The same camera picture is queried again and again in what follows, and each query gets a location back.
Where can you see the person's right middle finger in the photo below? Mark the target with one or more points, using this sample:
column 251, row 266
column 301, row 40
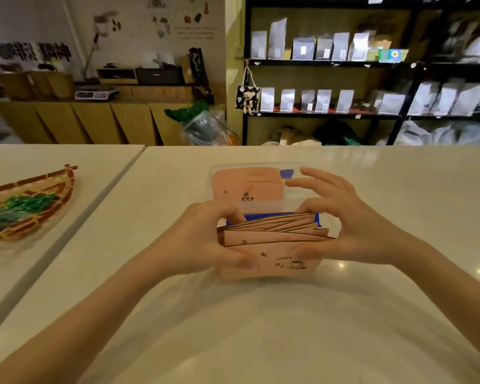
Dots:
column 308, row 183

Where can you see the person's right thumb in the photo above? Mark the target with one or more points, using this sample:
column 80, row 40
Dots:
column 310, row 251

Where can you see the pink printed card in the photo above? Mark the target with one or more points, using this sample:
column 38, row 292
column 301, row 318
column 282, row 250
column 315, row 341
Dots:
column 248, row 185

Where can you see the row of tall white pouches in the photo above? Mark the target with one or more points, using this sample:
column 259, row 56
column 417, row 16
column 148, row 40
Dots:
column 304, row 47

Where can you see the person's left thumb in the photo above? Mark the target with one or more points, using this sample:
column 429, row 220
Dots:
column 240, row 259

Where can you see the black green hanging bag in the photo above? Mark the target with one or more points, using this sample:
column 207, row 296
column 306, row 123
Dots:
column 200, row 71

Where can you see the colourful flower print box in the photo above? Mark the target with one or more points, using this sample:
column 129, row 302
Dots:
column 392, row 55

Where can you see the illustrated wall poster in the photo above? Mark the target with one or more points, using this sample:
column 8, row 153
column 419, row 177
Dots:
column 180, row 17

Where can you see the black printer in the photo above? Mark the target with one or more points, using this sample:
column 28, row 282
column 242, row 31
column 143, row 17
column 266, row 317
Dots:
column 158, row 75

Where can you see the white wall socket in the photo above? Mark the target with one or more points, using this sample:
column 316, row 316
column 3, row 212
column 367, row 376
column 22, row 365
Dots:
column 238, row 52

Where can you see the person's left forearm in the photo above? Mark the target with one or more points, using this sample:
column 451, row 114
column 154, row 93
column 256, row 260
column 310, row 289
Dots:
column 76, row 331

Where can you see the row of brown paper bags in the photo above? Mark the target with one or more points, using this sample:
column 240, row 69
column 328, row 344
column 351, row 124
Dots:
column 36, row 85

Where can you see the white plastic bags pile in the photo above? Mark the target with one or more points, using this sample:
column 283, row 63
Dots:
column 440, row 135

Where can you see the person's right hand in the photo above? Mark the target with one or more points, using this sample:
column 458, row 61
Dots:
column 356, row 227

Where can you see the woven bamboo basket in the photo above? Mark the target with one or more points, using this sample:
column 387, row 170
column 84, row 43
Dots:
column 62, row 187

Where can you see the dark green bag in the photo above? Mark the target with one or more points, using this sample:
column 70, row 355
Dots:
column 336, row 133

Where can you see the wooden counter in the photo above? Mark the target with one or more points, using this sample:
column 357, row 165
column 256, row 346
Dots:
column 96, row 121

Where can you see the pile of green wrapped candies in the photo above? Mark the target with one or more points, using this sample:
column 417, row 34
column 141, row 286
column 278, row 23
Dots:
column 20, row 207

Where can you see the clear plastic bag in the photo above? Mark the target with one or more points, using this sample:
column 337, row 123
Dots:
column 204, row 131

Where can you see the white plush bear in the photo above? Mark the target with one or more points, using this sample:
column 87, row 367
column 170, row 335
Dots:
column 248, row 101

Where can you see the person's left hand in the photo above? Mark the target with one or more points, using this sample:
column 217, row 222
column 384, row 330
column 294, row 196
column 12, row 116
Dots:
column 188, row 239

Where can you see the group of large white pouches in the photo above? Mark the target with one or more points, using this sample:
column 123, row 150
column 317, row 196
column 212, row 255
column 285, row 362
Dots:
column 444, row 99

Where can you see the black spotted hanging bag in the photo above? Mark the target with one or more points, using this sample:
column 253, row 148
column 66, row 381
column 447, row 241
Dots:
column 240, row 95

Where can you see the black metal shelf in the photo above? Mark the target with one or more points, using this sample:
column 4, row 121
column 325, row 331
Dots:
column 414, row 67

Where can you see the person's right forearm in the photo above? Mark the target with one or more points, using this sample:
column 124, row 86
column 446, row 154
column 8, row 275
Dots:
column 448, row 283

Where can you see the white digital scale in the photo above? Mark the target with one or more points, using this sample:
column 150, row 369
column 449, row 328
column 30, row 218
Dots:
column 96, row 94

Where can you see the desk lamp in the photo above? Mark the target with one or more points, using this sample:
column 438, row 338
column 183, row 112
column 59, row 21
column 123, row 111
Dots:
column 90, row 59

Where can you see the row of short white pouches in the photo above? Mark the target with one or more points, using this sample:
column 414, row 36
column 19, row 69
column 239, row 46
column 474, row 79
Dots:
column 324, row 100

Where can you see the green plastic bag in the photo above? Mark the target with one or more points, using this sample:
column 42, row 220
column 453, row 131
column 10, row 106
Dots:
column 186, row 112

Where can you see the wooden open box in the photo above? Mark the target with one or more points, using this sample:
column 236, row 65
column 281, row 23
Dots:
column 116, row 80

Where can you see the blue box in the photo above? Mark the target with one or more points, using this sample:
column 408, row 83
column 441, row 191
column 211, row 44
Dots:
column 264, row 216

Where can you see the stack of pink coffee packets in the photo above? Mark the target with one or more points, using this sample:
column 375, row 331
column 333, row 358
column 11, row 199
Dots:
column 272, row 237

